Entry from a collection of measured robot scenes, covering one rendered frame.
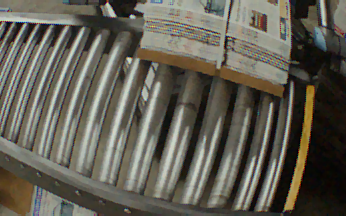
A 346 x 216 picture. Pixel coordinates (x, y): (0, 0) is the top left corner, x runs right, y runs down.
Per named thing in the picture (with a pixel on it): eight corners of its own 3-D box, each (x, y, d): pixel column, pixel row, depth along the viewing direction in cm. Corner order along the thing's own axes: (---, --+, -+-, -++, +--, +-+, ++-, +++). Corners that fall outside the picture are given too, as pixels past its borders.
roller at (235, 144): (260, 69, 187) (256, 56, 183) (224, 218, 159) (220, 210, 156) (245, 68, 189) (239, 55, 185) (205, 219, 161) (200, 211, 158)
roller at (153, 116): (190, 46, 187) (180, 34, 184) (145, 204, 160) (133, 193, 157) (173, 49, 190) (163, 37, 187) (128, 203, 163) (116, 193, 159)
